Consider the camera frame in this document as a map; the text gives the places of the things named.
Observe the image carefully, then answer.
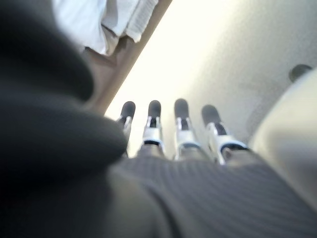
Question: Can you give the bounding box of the white bed sheet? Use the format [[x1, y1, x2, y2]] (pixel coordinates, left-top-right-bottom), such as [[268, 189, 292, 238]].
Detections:
[[53, 0, 142, 56]]

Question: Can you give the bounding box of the white textured blanket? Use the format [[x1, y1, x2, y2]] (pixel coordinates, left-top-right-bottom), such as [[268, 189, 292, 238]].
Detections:
[[120, 0, 159, 43]]

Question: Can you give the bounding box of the dark robot left hand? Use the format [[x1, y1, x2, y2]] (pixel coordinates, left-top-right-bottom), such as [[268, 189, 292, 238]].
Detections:
[[0, 0, 317, 238]]

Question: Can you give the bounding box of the beige bed frame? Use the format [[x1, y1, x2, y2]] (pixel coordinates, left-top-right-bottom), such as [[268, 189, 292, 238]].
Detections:
[[81, 0, 173, 117]]

